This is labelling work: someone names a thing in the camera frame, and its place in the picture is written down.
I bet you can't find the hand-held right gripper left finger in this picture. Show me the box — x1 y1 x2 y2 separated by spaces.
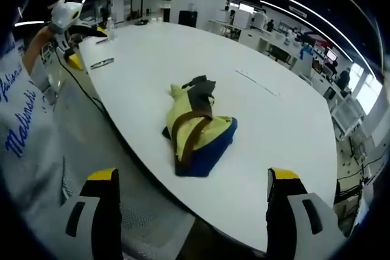
59 167 123 260

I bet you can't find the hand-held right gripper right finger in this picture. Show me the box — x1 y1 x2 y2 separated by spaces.
265 167 348 260

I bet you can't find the yellow blue brown garment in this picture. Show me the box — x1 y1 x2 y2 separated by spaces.
161 74 239 178

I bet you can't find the clear plastic bottle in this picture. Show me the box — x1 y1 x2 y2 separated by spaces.
105 17 116 41

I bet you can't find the person's white printed shirt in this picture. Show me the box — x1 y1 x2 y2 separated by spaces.
0 27 66 221

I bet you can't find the black box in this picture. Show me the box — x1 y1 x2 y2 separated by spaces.
178 10 199 28

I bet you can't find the black office chair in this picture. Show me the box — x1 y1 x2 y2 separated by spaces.
267 44 291 63

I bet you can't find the computer monitor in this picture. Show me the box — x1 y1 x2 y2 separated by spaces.
324 47 339 61

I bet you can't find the black cable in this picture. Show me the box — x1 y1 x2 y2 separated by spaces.
54 45 106 113

